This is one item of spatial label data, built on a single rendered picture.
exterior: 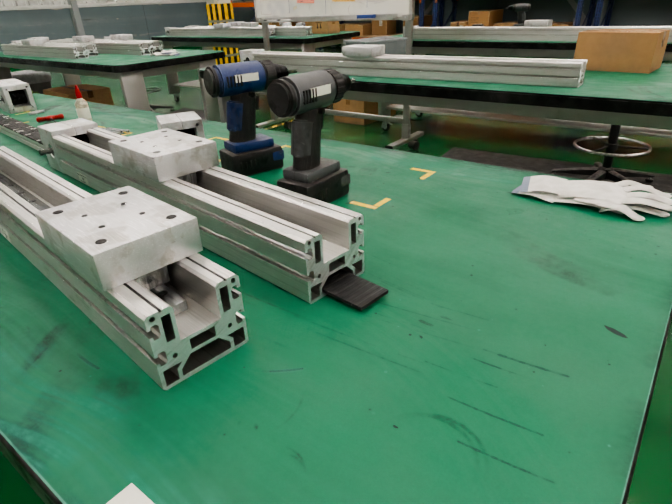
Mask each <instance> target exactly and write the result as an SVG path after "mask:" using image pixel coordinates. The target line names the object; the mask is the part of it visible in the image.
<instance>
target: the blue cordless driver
mask: <svg viewBox="0 0 672 504"><path fill-rule="evenodd" d="M291 73H297V69H294V70H288V69H287V67H286V66H285V65H280V64H275V63H272V62H271V60H261V61H257V60H254V61H245V62H236V63H227V64H219V65H213V67H212V66H209V67H206V69H205V71H204V74H203V79H204V85H205V88H206V91H207V92H208V94H209V95H211V96H212V97H213V98H215V97H218V96H219V97H227V96H230V100H228V101H227V102H226V116H227V130H228V131H229V139H228V140H225V141H224V147H225V148H223V149H221V150H220V151H219V153H220V160H221V166H222V168H223V169H226V170H229V171H232V172H235V173H238V174H241V175H244V176H248V175H252V174H256V173H261V172H265V171H269V170H273V169H277V168H281V167H283V165H284V164H283V159H284V150H283V149H282V147H281V145H278V144H276V143H274V140H273V138H272V137H269V136H267V135H264V134H261V133H259V134H256V110H258V109H259V96H258V95H256V92H261V91H263V90H267V89H268V86H269V84H270V83H271V82H272V81H273V80H276V79H279V78H281V77H285V76H289V74H291Z"/></svg>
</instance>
